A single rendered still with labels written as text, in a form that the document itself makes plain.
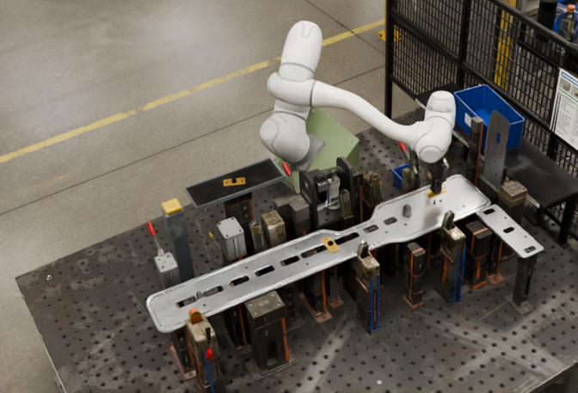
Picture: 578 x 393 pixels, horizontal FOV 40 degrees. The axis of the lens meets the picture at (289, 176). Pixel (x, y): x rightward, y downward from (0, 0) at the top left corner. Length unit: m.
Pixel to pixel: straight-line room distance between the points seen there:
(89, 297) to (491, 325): 1.61
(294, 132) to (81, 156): 2.18
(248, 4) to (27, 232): 2.98
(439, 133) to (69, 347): 1.62
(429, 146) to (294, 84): 0.57
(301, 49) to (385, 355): 1.18
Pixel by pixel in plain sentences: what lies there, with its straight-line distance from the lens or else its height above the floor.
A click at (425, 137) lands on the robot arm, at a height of 1.47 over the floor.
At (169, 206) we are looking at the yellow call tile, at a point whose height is 1.16.
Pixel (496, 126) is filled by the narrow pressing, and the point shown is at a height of 1.27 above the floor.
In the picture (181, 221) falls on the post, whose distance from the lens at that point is 3.02.
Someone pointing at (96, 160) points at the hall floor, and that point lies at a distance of 5.29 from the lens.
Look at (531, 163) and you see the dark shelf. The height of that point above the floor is 1.03.
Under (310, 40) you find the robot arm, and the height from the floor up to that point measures 1.61.
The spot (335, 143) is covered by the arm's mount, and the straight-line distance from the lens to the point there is 3.59.
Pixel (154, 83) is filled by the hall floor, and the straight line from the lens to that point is 5.94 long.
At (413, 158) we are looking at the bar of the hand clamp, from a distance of 3.17.
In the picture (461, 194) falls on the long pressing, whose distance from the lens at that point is 3.22.
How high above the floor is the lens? 3.09
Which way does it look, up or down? 39 degrees down
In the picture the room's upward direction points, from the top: 5 degrees counter-clockwise
